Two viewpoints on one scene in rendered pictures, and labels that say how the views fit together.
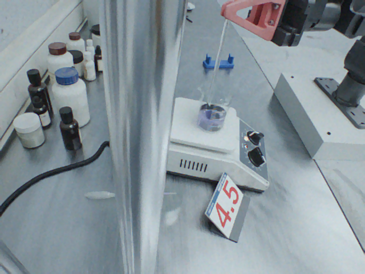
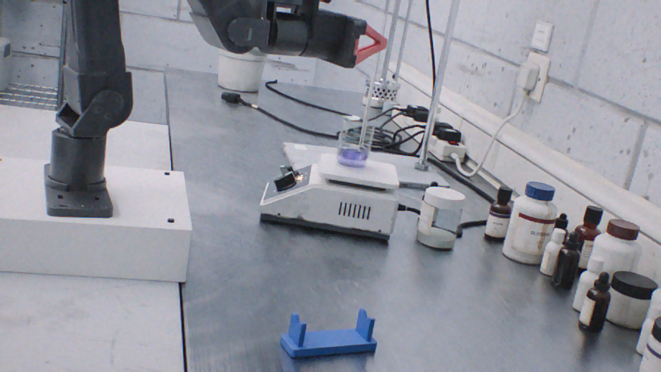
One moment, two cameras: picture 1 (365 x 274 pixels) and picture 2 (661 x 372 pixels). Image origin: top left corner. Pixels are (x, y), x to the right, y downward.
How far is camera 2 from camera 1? 1.55 m
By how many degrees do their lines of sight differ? 122
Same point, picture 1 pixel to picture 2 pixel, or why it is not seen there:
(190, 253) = not seen: hidden behind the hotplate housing
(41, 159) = not seen: hidden behind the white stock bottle
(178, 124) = (383, 167)
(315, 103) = (154, 194)
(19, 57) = (639, 217)
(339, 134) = (147, 173)
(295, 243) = (244, 177)
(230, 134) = (327, 159)
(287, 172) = (228, 202)
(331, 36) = not seen: outside the picture
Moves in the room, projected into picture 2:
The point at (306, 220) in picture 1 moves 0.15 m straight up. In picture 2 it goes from (224, 181) to (236, 94)
